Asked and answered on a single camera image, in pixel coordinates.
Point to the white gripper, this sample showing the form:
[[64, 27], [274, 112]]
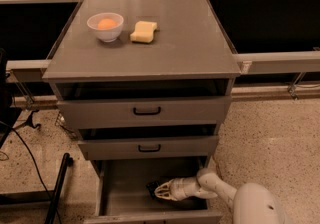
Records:
[[180, 189]]

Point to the dark blue rxbar wrapper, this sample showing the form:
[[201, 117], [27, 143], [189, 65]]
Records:
[[151, 187]]

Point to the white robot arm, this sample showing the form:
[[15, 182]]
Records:
[[250, 204]]

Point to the grey bottom drawer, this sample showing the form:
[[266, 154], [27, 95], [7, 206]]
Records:
[[124, 199]]

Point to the grey drawer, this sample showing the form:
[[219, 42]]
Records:
[[124, 199], [110, 104], [122, 143]]

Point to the grey middle drawer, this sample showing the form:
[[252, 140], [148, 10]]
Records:
[[122, 143]]

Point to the grey top drawer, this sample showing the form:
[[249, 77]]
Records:
[[110, 104]]

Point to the grey drawer cabinet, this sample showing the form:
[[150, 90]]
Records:
[[188, 44]]

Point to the black pole stand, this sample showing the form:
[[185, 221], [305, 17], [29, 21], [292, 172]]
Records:
[[54, 201]]

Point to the yellow sponge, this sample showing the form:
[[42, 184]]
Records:
[[143, 32]]

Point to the white bowl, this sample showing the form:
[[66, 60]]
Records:
[[108, 35]]

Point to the orange fruit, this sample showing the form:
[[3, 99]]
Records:
[[107, 23]]

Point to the black middle drawer handle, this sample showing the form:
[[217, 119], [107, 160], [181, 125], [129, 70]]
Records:
[[149, 148]]

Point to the black drawer handle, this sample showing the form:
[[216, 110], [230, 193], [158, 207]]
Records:
[[149, 148], [146, 112]]

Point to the black top drawer handle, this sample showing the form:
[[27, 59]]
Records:
[[146, 112]]

